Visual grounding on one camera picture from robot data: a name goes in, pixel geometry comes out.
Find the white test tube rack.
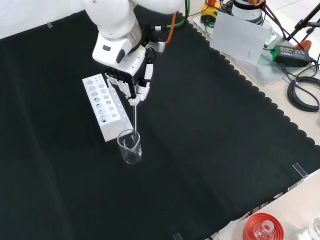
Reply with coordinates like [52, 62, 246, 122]
[81, 73, 134, 143]

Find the orange wrist cable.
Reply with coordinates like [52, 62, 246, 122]
[164, 11, 177, 45]

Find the grey cable connector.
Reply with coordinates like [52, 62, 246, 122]
[155, 40, 168, 54]

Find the green cable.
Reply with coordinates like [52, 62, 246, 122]
[152, 0, 191, 31]

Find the black bench cloth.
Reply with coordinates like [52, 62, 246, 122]
[0, 11, 320, 240]

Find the coiled black cable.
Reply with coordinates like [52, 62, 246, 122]
[286, 75, 320, 112]

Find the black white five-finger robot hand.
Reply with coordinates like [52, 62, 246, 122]
[103, 46, 157, 106]

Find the clear glass rod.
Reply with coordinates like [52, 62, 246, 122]
[132, 103, 138, 141]

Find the clear glass vessel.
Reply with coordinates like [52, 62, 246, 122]
[307, 213, 320, 240]

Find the clear glass flask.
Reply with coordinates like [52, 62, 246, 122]
[253, 219, 275, 240]

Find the pale board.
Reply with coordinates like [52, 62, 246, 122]
[210, 10, 274, 67]

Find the black wrist mount bracket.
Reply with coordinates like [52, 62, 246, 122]
[141, 23, 158, 50]

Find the yellow stop button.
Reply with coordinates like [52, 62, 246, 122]
[200, 0, 222, 23]

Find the orange tripod foot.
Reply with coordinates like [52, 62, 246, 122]
[294, 39, 312, 52]

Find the black tripod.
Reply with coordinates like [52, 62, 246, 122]
[285, 0, 320, 49]

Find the black power adapter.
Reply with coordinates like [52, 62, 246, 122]
[271, 44, 314, 68]

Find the clear glass beaker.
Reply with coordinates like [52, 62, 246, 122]
[116, 129, 144, 165]

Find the grey metal base plate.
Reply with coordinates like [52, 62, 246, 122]
[192, 14, 291, 88]

